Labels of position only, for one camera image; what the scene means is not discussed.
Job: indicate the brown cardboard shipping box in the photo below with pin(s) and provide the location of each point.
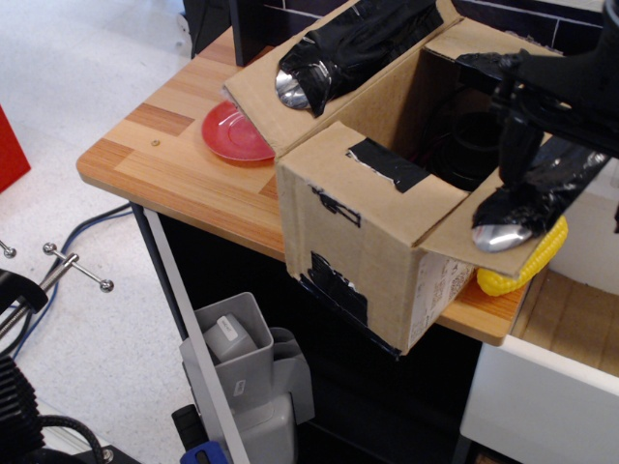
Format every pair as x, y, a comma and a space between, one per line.
383, 241

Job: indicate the yellow plastic toy corn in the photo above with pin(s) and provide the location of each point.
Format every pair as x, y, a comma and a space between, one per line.
494, 284

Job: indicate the spoon taped on left flap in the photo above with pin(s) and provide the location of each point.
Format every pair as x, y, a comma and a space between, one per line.
343, 54

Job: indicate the blue handled tool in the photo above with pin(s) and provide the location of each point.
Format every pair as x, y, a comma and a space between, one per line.
192, 433

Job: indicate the grey plastic device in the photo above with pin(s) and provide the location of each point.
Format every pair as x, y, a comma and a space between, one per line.
269, 433

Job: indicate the white drawer box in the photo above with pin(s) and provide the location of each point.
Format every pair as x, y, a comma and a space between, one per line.
549, 392

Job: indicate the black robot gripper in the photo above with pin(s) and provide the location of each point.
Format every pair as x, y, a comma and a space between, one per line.
573, 97

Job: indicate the spoon taped on right flap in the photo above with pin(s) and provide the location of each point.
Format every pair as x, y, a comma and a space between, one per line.
512, 215

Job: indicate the red plastic saucer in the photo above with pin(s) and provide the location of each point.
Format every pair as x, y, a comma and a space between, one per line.
229, 134

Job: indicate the red box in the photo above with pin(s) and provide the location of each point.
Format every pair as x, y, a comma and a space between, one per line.
14, 164

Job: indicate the metal clamp with T-handle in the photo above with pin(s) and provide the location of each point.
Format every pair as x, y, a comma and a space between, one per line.
31, 297

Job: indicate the grey plastic bin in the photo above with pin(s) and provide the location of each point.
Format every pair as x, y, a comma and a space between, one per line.
241, 347

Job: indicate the spoon taped on flap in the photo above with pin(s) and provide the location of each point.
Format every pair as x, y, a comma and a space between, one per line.
343, 54
512, 215

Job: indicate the grey metal table leg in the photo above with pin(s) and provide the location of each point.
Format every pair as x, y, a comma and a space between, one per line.
188, 328

